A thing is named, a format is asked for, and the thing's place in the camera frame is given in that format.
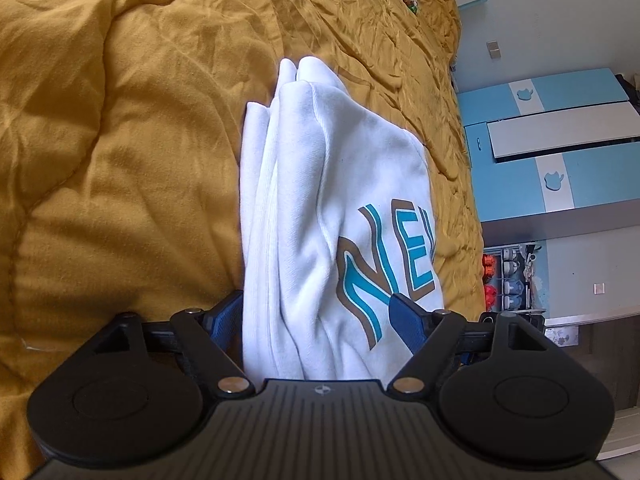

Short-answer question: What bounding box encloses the dark wooden cabinet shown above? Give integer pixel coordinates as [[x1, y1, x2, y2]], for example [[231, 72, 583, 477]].
[[542, 309, 640, 461]]

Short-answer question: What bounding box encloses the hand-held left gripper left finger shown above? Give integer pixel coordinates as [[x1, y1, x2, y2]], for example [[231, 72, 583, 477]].
[[92, 290, 254, 397]]

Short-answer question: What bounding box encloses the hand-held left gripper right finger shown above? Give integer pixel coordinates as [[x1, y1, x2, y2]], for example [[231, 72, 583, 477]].
[[387, 292, 547, 397]]

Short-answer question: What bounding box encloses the blue and white wardrobe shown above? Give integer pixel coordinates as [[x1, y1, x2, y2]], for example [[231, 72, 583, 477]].
[[457, 69, 640, 224]]

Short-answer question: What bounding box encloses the white sweatshirt with teal print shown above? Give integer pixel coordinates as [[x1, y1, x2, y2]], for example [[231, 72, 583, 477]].
[[241, 56, 446, 382]]

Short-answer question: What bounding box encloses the yellow quilt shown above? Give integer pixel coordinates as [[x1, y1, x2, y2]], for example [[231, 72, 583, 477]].
[[0, 0, 487, 466]]

